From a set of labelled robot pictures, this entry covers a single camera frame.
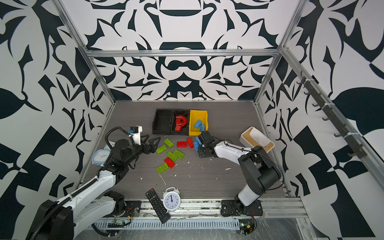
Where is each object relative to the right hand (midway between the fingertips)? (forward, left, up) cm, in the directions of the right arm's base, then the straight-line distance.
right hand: (203, 150), depth 92 cm
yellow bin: (+26, +5, +2) cm, 27 cm away
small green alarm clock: (+5, +56, +2) cm, 56 cm away
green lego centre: (-3, +19, -1) cm, 19 cm away
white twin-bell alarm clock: (-26, +17, +1) cm, 31 cm away
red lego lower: (-8, +19, 0) cm, 21 cm away
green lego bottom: (-10, +24, -1) cm, 26 cm away
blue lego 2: (+20, +3, 0) cm, 20 cm away
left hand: (+1, +26, +18) cm, 32 cm away
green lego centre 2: (-2, +15, 0) cm, 15 cm away
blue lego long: (+4, +4, 0) cm, 6 cm away
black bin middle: (+17, +12, -2) cm, 21 cm away
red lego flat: (+5, +13, -1) cm, 14 cm away
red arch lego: (+19, +15, +1) cm, 24 cm away
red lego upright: (+5, +8, +1) cm, 10 cm away
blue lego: (+7, +3, +1) cm, 7 cm away
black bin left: (+20, +27, +4) cm, 34 cm away
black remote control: (-31, +22, +1) cm, 38 cm away
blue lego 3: (+17, 0, +1) cm, 17 cm away
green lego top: (+6, +21, 0) cm, 22 cm away
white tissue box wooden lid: (+7, -31, +3) cm, 32 cm away
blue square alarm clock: (-4, +60, +3) cm, 61 cm away
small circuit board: (-38, -18, -3) cm, 42 cm away
